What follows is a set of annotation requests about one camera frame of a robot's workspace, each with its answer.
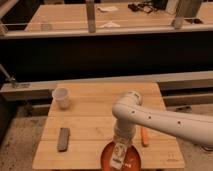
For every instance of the white plastic bottle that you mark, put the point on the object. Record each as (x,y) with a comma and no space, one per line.
(118,155)

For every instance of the translucent plastic cup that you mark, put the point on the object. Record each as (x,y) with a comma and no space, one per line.
(61,96)

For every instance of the white crumpled paper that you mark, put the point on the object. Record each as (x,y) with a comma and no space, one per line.
(110,24)

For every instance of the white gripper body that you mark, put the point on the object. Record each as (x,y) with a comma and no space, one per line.
(124,134)

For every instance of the wooden table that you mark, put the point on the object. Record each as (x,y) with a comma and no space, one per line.
(90,121)

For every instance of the orange carrot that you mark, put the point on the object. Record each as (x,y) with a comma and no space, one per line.
(144,137)

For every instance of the orange ceramic bowl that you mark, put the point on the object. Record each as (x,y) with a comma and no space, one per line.
(132,161)

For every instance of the white paper on far table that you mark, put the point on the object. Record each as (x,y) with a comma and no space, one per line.
(108,9)

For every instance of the dark rectangular sponge block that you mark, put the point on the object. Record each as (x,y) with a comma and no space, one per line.
(63,139)

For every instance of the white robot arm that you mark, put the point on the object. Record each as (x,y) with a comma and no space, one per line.
(129,112)

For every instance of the grey metal post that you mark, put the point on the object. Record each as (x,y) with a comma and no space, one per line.
(90,9)

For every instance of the small clear glass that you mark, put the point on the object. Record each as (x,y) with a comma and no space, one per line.
(44,26)

